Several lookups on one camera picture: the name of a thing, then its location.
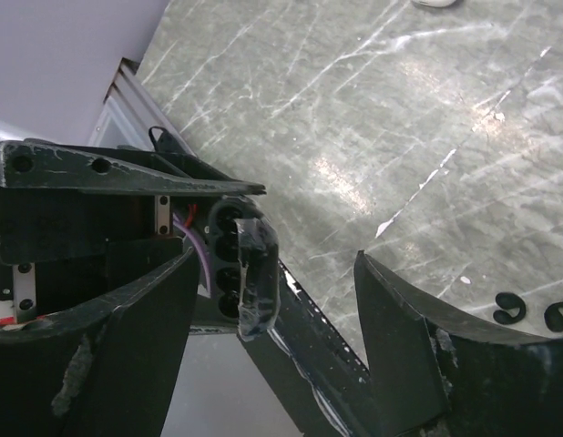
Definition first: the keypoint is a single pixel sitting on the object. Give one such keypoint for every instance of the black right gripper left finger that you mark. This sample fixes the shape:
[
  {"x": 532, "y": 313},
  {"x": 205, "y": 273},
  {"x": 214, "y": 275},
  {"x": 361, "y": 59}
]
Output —
[{"x": 107, "y": 367}]

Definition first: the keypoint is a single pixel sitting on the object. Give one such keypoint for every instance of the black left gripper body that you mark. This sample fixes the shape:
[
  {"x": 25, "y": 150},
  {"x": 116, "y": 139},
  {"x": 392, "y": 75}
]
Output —
[{"x": 85, "y": 245}]

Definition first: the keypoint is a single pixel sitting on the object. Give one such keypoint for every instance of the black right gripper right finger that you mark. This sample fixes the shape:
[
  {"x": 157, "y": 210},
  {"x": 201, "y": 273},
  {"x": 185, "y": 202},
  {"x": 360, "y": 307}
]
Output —
[{"x": 438, "y": 370}]

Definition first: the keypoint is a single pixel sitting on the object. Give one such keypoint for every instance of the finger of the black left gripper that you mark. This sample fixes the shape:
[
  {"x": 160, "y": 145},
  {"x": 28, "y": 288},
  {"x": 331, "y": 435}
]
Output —
[{"x": 33, "y": 165}]

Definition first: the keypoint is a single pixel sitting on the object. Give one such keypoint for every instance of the black earbud charging case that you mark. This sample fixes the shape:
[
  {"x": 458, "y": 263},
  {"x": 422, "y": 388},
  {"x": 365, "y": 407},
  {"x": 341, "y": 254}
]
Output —
[{"x": 243, "y": 251}]

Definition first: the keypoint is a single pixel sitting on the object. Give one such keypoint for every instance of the white earbud charging case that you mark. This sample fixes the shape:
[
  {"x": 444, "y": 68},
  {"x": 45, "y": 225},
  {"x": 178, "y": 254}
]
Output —
[{"x": 435, "y": 3}]

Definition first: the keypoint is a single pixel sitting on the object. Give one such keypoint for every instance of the black clip earbud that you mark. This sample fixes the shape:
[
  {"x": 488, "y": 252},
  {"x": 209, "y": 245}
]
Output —
[
  {"x": 511, "y": 309},
  {"x": 553, "y": 317}
]

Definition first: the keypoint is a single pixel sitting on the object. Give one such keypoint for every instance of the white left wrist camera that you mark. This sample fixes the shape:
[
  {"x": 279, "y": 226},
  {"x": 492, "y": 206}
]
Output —
[{"x": 17, "y": 294}]

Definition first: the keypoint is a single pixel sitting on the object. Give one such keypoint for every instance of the aluminium frame rail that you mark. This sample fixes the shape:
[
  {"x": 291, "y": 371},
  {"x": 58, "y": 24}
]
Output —
[{"x": 129, "y": 115}]

